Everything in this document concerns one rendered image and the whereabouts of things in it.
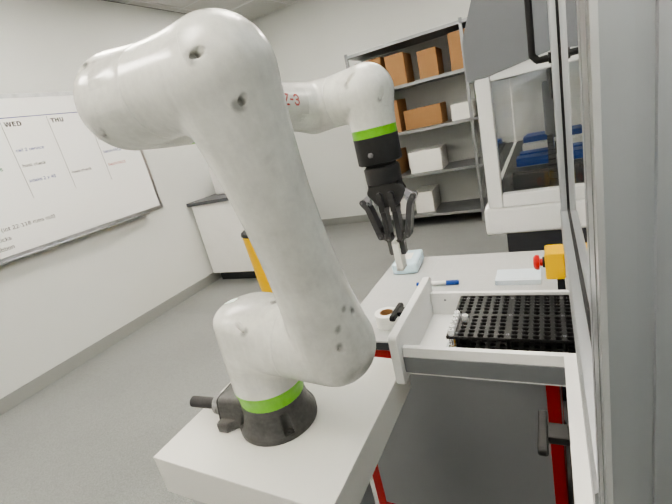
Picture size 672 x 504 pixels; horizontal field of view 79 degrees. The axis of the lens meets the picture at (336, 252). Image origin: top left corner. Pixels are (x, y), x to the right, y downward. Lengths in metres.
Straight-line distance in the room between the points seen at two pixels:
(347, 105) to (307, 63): 4.82
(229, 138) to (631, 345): 0.37
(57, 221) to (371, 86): 3.25
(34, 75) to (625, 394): 4.00
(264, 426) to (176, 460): 0.17
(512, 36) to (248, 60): 1.23
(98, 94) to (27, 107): 3.36
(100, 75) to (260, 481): 0.61
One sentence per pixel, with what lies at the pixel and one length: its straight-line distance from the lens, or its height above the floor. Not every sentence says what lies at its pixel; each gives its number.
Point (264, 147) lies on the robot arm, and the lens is 0.45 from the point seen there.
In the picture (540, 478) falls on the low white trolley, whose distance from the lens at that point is 1.33.
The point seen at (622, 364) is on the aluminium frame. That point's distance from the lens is 0.28.
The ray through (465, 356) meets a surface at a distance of 0.81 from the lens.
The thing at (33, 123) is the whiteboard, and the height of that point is 1.84.
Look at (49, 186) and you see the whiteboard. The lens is 3.82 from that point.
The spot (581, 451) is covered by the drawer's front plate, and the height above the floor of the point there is 0.93.
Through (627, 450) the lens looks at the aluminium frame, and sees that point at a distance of 0.32.
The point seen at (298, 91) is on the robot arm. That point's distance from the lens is 0.82.
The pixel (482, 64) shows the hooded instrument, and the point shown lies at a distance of 1.59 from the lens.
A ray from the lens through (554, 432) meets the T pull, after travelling 0.63.
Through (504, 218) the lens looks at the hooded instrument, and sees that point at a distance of 1.66.
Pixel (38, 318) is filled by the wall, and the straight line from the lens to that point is 3.75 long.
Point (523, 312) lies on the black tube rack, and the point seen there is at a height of 0.90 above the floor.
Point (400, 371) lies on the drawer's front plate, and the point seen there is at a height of 0.85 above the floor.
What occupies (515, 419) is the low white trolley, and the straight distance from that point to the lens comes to 1.20.
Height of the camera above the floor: 1.33
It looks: 17 degrees down
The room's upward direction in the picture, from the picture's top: 13 degrees counter-clockwise
